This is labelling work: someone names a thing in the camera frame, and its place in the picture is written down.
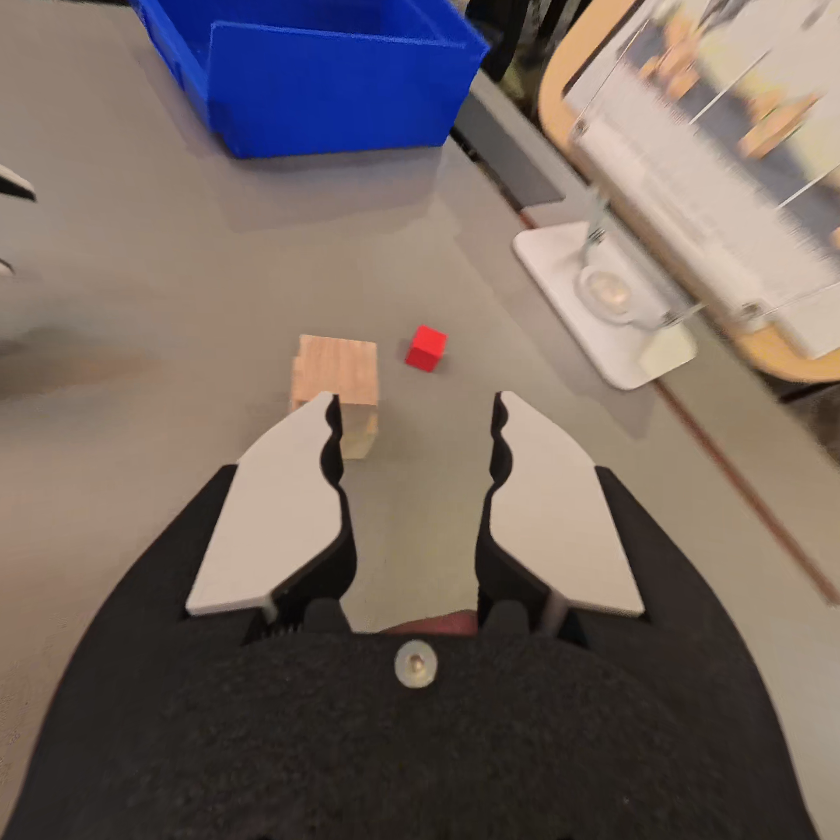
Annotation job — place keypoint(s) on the white instruction sheet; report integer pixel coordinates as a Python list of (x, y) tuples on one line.
[(709, 158)]

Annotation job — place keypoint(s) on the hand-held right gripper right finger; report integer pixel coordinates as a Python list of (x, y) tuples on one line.
[(567, 525)]

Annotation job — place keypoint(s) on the red wooden cube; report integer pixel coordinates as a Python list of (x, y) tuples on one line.
[(425, 349)]

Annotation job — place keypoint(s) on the blue plastic bin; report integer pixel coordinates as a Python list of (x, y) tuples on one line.
[(341, 112)]

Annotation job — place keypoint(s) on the large wooden cube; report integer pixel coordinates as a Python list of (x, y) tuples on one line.
[(361, 433)]

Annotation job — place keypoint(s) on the medium wooden cube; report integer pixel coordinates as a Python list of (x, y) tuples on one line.
[(335, 368)]

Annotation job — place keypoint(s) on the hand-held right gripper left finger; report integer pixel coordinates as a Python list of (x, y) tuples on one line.
[(267, 525)]

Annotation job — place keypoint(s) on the wooden display board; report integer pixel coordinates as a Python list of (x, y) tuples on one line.
[(558, 105)]

